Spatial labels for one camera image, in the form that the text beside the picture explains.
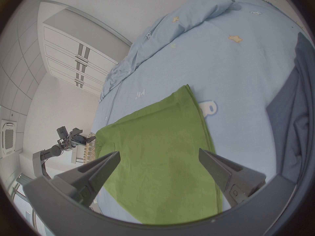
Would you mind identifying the round woven basket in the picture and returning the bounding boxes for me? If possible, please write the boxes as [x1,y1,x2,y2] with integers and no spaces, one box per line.
[82,131,97,162]

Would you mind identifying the pale blue quilt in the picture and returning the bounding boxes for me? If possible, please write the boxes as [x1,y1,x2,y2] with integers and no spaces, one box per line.
[100,0,243,103]

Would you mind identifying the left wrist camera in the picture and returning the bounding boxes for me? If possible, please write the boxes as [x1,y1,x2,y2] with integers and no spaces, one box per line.
[56,126,70,139]

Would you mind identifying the window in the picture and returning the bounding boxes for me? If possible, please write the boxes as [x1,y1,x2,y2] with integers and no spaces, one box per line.
[10,174,50,230]

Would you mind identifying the ceiling air conditioner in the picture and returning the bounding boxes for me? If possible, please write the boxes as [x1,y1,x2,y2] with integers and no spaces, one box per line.
[1,119,25,160]

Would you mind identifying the bed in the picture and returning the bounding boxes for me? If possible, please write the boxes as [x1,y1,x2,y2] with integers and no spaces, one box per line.
[92,0,315,225]

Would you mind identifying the grey chest of drawers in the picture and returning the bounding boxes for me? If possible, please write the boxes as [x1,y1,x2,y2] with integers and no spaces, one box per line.
[71,145,85,164]

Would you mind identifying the white wardrobe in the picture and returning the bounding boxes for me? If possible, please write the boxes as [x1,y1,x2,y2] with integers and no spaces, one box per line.
[43,9,133,96]

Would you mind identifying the dark blue printed T-shirt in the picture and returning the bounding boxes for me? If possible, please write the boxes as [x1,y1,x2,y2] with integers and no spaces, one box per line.
[266,31,315,189]

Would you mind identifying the green shorts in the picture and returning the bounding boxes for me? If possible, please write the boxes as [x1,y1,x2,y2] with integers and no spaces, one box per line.
[94,84,224,225]

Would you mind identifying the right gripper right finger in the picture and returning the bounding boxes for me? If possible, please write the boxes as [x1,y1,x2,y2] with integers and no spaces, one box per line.
[198,148,267,207]

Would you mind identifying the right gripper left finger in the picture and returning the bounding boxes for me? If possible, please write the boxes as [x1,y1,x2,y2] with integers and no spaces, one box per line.
[50,151,121,209]

